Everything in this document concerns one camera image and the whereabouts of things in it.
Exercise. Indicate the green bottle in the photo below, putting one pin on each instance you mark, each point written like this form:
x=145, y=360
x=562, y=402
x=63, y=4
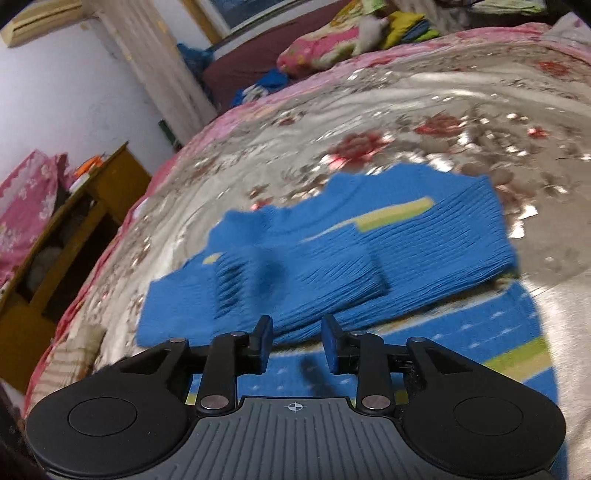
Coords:
x=167, y=134

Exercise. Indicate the blue striped knit sweater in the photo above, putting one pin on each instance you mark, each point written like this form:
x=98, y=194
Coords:
x=415, y=240

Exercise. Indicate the blue clothes pile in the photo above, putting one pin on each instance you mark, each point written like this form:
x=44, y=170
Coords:
x=268, y=85

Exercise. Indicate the window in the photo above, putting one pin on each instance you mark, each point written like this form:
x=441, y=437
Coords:
x=249, y=14

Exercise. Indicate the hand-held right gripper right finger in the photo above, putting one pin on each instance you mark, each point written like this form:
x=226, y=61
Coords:
x=330, y=345

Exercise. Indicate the yellow folded cloth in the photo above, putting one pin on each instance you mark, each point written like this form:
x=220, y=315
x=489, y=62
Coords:
x=406, y=25

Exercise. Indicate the wooden bedside cabinet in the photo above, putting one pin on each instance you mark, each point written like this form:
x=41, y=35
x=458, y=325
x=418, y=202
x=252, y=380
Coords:
x=120, y=180

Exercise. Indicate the orange toy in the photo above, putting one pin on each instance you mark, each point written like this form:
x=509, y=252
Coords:
x=87, y=166

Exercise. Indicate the brown checked cloth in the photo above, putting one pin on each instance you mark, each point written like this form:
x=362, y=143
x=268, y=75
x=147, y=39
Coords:
x=74, y=364

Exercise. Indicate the beige air conditioner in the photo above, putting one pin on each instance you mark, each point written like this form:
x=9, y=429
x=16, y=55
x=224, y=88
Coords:
x=41, y=23

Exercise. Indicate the folded pale green cloth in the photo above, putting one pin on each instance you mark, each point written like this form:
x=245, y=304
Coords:
x=508, y=5

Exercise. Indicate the maroon sofa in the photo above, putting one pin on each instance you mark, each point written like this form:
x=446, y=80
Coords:
x=249, y=60

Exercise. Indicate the white plush toy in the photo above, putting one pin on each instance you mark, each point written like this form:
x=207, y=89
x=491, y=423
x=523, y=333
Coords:
x=369, y=32

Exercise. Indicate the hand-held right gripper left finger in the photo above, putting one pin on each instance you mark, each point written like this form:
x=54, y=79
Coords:
x=264, y=344

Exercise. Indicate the beige curtain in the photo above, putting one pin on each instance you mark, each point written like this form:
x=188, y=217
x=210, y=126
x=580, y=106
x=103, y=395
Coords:
x=152, y=60

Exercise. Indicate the pink floral bed quilt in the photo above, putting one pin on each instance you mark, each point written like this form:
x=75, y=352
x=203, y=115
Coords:
x=258, y=104

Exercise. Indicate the blue hanging cloth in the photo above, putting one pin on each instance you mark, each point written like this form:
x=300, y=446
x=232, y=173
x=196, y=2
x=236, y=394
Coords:
x=194, y=57

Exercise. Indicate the pink floral pillow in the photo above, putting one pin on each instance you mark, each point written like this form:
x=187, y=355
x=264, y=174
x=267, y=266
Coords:
x=314, y=50

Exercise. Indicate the pink floral cloth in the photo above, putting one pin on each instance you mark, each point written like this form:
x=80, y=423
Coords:
x=23, y=198

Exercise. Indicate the yellow floral pillow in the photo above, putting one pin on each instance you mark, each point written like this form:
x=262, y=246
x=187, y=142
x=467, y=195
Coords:
x=355, y=14

